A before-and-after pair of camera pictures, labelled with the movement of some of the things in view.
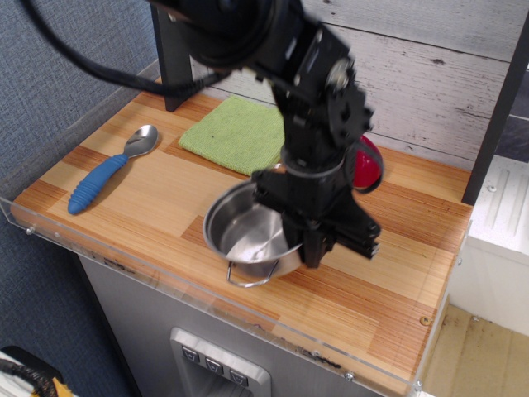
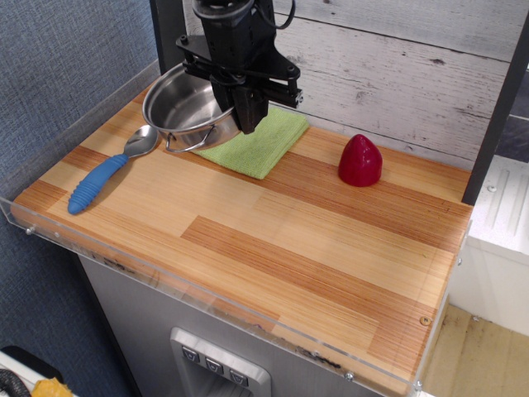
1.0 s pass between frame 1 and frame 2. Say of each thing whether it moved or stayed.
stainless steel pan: moved
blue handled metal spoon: stayed
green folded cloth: stayed
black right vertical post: stayed
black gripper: moved
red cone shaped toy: stayed
